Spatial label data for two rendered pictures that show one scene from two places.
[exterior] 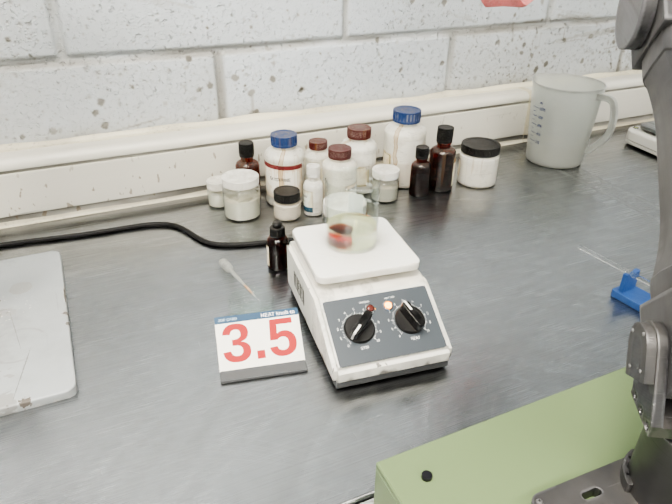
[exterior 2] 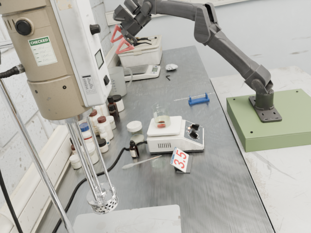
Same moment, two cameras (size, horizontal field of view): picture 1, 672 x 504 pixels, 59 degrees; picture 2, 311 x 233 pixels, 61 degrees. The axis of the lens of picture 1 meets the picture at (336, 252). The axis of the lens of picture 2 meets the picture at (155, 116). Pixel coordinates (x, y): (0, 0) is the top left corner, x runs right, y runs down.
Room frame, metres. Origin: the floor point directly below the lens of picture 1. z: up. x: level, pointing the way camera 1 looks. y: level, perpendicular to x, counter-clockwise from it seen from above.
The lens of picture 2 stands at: (0.17, 0.72, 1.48)
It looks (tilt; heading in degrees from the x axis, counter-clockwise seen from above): 28 degrees down; 302
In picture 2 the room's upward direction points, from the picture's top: 11 degrees counter-clockwise
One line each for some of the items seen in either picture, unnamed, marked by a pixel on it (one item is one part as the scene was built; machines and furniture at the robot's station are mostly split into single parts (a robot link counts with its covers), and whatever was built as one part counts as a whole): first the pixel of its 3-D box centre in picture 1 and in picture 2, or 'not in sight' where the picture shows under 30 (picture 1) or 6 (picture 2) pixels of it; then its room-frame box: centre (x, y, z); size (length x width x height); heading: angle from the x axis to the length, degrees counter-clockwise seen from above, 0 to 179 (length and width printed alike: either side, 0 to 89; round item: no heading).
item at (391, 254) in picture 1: (353, 247); (164, 125); (0.60, -0.02, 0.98); 0.12 x 0.12 x 0.01; 18
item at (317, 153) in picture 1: (318, 164); not in sight; (0.95, 0.03, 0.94); 0.05 x 0.05 x 0.09
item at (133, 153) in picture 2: (277, 243); (133, 148); (0.69, 0.08, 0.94); 0.03 x 0.03 x 0.07
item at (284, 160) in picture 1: (284, 168); (87, 137); (0.90, 0.08, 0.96); 0.06 x 0.06 x 0.11
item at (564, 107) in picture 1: (567, 124); (117, 82); (1.09, -0.43, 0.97); 0.18 x 0.13 x 0.15; 35
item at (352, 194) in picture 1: (353, 213); (162, 115); (0.60, -0.02, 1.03); 0.07 x 0.06 x 0.08; 33
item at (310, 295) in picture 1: (359, 291); (173, 135); (0.57, -0.03, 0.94); 0.22 x 0.13 x 0.08; 18
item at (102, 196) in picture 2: not in sight; (89, 160); (0.54, 0.41, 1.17); 0.07 x 0.07 x 0.25
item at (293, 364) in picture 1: (260, 343); (182, 159); (0.50, 0.08, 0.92); 0.09 x 0.06 x 0.04; 104
